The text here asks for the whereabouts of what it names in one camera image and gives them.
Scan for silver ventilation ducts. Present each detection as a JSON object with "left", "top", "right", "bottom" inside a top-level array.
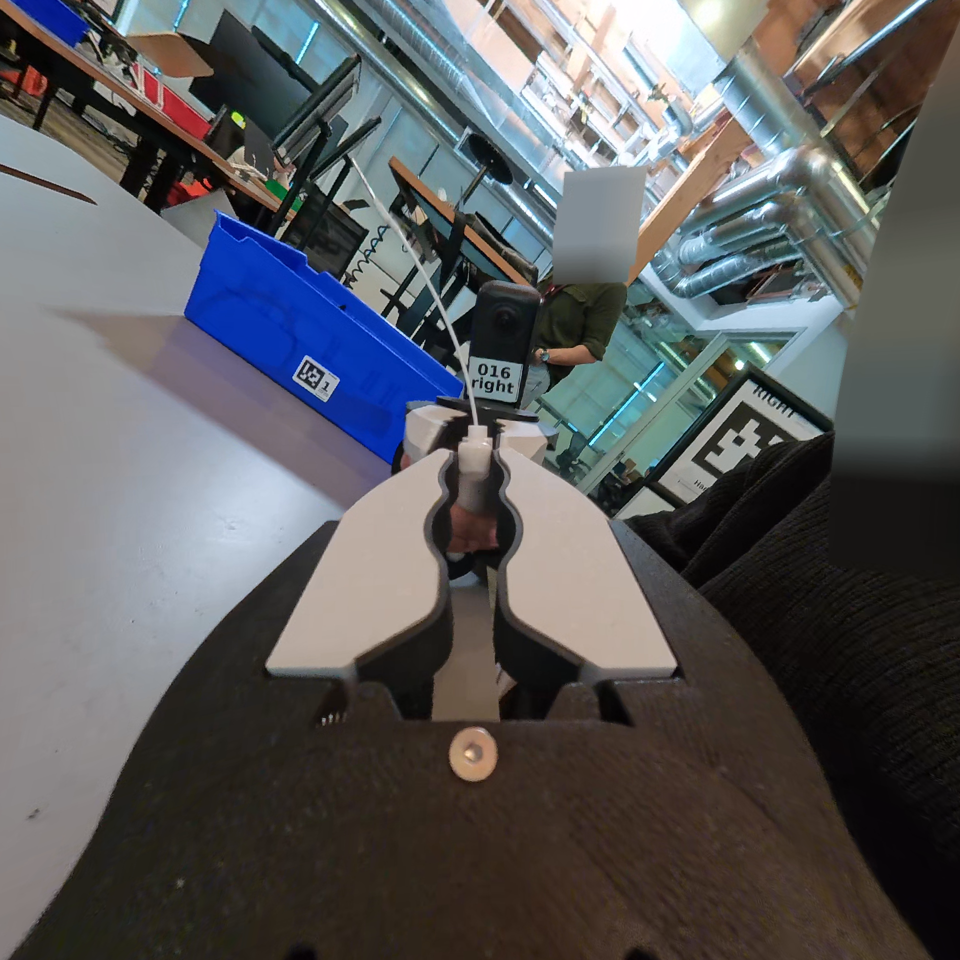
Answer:
[{"left": 352, "top": 0, "right": 925, "bottom": 310}]

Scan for black monitor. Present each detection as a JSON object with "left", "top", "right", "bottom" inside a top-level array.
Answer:
[{"left": 187, "top": 10, "right": 318, "bottom": 135}]

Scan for blue bin with marker sticker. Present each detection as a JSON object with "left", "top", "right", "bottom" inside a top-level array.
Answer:
[{"left": 184, "top": 210, "right": 465, "bottom": 460}]

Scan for red box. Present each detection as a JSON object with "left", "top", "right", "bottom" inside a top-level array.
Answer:
[{"left": 135, "top": 63, "right": 216, "bottom": 141}]

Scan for coiled black cable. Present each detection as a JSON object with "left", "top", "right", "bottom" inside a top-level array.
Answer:
[{"left": 345, "top": 232, "right": 400, "bottom": 292}]

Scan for tilted wooden standing desk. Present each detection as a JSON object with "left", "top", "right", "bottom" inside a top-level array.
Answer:
[{"left": 388, "top": 156, "right": 543, "bottom": 333}]

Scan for wooden beam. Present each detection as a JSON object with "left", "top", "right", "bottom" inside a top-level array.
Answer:
[{"left": 628, "top": 112, "right": 753, "bottom": 285}]

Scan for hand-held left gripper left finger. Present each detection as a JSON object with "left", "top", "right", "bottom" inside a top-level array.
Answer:
[{"left": 266, "top": 452, "right": 456, "bottom": 680}]

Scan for black mesh office chair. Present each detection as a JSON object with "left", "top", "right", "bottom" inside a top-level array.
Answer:
[{"left": 285, "top": 183, "right": 370, "bottom": 285}]

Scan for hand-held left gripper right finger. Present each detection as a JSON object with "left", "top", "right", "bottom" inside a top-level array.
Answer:
[{"left": 491, "top": 448, "right": 682, "bottom": 680}]

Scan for person's right forearm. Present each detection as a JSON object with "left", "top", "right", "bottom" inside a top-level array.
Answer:
[{"left": 622, "top": 431, "right": 837, "bottom": 594}]

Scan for framed marker poster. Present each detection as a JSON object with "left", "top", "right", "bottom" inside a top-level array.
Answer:
[{"left": 652, "top": 367, "right": 835, "bottom": 513}]

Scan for person's black sweater torso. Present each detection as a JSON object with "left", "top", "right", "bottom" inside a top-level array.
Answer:
[{"left": 697, "top": 480, "right": 960, "bottom": 960}]

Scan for person's right hand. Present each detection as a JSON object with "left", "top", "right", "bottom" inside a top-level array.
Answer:
[{"left": 444, "top": 501, "right": 502, "bottom": 558}]

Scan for white cable with plug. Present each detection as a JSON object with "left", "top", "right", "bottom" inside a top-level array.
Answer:
[{"left": 351, "top": 159, "right": 500, "bottom": 513}]

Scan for long wooden desk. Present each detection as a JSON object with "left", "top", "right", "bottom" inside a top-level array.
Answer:
[{"left": 0, "top": 0, "right": 303, "bottom": 220}]

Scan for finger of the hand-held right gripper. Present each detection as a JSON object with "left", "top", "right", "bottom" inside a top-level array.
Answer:
[
  {"left": 405, "top": 401, "right": 457, "bottom": 470},
  {"left": 495, "top": 420, "right": 549, "bottom": 470}
]

